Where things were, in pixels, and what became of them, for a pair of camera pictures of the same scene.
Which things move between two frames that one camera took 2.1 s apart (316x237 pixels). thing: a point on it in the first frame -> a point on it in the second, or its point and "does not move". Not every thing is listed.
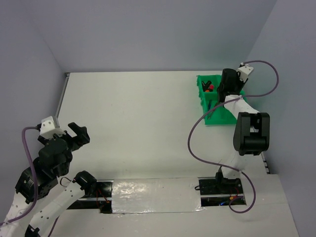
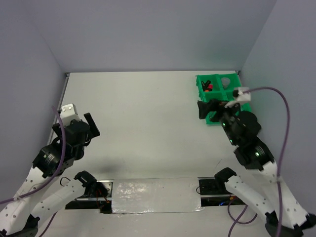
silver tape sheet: (132, 195) does not move
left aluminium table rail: (66, 78) does not move
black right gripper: (242, 84) -> (204, 106)
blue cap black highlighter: (206, 86) does not move
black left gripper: (82, 138) -> (94, 131)
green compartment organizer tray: (207, 86) does not move
